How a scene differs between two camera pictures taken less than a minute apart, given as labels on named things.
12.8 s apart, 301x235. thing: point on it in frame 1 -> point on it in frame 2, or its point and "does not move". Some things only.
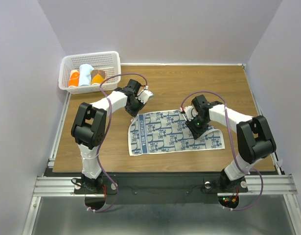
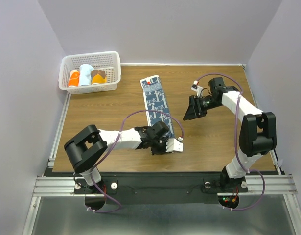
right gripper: x=195 y=132 -> x=195 y=109
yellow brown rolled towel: x=97 y=76 does not move
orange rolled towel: x=74 y=79 does not move
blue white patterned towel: x=166 y=131 -> x=155 y=100
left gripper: x=134 y=113 -> x=163 y=150
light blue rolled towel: x=85 y=74 does not move
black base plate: x=177 y=188 does not move
